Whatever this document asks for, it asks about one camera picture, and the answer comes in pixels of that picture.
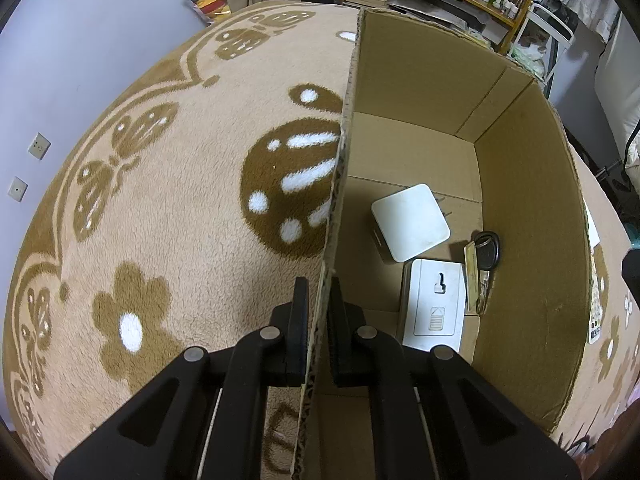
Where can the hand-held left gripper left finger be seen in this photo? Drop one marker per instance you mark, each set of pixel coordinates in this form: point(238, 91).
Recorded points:
point(298, 330)

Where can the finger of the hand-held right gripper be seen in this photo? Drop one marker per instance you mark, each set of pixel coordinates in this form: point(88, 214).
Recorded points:
point(632, 275)

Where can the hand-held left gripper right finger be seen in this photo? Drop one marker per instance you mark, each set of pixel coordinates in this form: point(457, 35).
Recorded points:
point(337, 340)

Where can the large white air-conditioner remote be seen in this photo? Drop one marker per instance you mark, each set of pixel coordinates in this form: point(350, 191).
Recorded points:
point(432, 305)

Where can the white square power adapter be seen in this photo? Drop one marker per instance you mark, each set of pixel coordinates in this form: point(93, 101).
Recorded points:
point(410, 222)

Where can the brown cardboard box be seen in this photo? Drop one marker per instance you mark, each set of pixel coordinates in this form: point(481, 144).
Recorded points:
point(525, 185)

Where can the black key with brass tag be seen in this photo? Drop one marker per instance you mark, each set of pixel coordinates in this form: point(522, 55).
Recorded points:
point(486, 250)

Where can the teal floor bag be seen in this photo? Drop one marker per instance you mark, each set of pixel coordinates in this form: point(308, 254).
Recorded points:
point(634, 235)

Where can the brown flower-print blanket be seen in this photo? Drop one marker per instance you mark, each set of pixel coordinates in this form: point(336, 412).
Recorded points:
point(175, 210)

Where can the white rolling cart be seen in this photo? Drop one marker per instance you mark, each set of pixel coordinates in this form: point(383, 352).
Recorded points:
point(550, 25)

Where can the wooden shelf unit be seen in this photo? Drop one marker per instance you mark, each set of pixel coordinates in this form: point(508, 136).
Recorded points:
point(520, 25)

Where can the pile of books and papers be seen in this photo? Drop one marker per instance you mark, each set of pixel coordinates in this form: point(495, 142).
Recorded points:
point(450, 12)

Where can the white wall socket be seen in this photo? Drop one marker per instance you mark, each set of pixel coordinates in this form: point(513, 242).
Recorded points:
point(17, 189)
point(39, 146)

